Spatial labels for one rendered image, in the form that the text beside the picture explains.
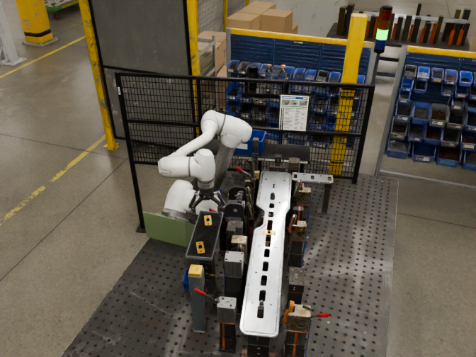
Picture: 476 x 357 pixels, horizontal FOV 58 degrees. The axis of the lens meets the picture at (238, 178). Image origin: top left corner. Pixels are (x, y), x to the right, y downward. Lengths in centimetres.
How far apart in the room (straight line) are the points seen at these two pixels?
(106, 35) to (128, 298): 303
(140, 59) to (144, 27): 35
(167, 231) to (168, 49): 220
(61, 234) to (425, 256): 332
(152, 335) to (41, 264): 186
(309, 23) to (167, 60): 491
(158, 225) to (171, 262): 27
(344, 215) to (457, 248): 144
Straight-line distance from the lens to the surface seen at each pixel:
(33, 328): 371
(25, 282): 406
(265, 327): 216
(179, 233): 290
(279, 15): 692
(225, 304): 216
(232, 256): 230
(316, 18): 903
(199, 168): 217
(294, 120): 331
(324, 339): 253
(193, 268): 219
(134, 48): 478
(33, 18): 967
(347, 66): 319
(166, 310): 263
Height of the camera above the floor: 274
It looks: 35 degrees down
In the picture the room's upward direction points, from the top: straight up
